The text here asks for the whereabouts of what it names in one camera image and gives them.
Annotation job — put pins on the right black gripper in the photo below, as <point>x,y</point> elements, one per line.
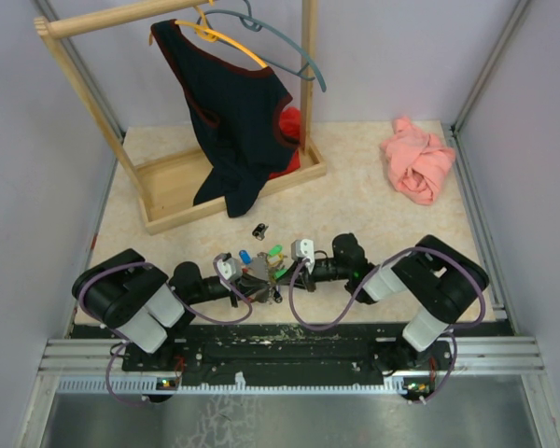
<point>303,277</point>

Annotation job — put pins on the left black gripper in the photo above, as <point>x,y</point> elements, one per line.
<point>249,286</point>

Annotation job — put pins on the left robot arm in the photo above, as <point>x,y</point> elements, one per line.
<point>141,304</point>

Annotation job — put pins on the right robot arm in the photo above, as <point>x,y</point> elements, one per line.
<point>448,285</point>

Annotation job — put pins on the wooden clothes rack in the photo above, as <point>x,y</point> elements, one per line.
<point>165,186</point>

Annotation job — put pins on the pink cloth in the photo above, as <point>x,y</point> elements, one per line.
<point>417,161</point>

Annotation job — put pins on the red cloth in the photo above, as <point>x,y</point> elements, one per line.
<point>290,126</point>

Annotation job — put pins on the dark navy tank top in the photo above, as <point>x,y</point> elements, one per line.
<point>235,115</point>

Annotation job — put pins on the yellow hanger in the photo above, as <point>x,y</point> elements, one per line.
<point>205,32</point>

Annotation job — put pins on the grey-blue hanger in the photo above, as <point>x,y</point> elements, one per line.
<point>271,44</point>

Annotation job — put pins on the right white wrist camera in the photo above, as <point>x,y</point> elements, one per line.
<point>303,251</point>

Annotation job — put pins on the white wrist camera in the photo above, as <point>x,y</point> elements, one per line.
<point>303,251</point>
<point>228,267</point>

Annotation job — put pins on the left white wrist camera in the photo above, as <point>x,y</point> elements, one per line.
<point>228,267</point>

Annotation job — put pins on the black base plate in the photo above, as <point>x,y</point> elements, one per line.
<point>287,355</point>

